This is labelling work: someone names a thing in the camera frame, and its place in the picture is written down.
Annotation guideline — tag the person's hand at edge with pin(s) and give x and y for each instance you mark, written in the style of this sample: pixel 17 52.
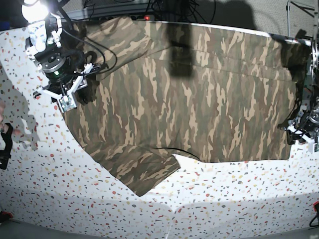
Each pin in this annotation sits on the person's hand at edge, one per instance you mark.
pixel 3 127

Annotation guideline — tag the black strap device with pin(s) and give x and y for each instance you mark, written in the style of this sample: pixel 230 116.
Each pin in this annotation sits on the black strap device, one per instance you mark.
pixel 5 153

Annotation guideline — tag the red clamp right corner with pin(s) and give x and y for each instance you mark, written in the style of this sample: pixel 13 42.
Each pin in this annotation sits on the red clamp right corner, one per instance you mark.
pixel 316 206

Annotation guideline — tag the white metal stand frame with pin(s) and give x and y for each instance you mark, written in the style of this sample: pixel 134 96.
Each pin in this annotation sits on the white metal stand frame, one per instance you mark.
pixel 300 18

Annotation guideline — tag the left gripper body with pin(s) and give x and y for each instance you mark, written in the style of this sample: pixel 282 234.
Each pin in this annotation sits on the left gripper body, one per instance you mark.
pixel 307 128

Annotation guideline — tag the red clamp corner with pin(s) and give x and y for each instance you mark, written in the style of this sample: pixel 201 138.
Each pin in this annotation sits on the red clamp corner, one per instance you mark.
pixel 4 216
pixel 316 206

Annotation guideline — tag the black power strip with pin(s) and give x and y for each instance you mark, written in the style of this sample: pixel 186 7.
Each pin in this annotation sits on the black power strip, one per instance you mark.
pixel 139 17

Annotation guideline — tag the camouflage T-shirt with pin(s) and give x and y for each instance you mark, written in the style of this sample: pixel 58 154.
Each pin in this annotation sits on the camouflage T-shirt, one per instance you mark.
pixel 211 94

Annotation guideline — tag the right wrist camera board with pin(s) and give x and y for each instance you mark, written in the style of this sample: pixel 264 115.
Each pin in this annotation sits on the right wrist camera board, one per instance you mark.
pixel 67 103

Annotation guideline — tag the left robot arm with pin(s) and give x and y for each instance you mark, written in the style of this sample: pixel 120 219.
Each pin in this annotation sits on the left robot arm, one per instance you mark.
pixel 310 85

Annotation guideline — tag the red clamp left corner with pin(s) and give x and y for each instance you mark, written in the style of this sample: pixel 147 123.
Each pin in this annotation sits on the red clamp left corner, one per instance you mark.
pixel 4 216

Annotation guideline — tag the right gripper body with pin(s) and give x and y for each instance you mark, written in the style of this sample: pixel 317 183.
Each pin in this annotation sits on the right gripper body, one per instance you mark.
pixel 60 82

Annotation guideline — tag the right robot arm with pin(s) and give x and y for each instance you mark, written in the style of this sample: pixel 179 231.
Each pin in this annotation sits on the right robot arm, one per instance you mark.
pixel 47 24

